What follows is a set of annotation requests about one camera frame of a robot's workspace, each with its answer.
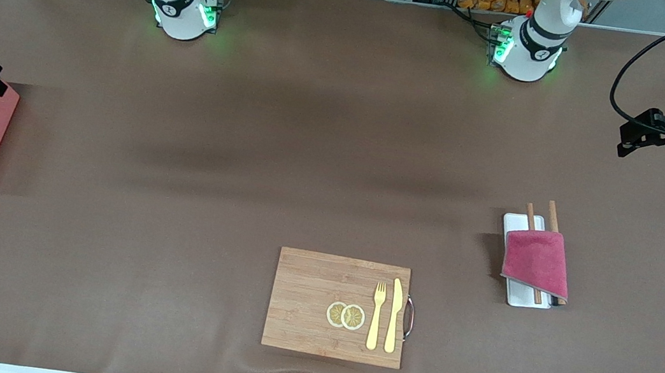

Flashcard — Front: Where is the pink microfibre cloth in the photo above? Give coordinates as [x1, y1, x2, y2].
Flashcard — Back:
[497, 225, 577, 303]

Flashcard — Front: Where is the white rectangular tray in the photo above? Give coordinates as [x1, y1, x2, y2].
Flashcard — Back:
[492, 211, 563, 312]

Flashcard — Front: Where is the yellow knife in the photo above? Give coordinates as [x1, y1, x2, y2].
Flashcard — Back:
[383, 278, 406, 355]

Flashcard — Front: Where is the yellow fork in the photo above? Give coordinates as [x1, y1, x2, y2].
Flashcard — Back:
[365, 280, 389, 352]

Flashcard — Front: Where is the lemon slice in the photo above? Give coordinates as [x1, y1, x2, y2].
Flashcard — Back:
[339, 302, 368, 332]
[324, 300, 350, 329]

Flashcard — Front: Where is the bamboo cutting board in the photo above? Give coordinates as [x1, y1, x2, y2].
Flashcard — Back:
[259, 245, 423, 372]

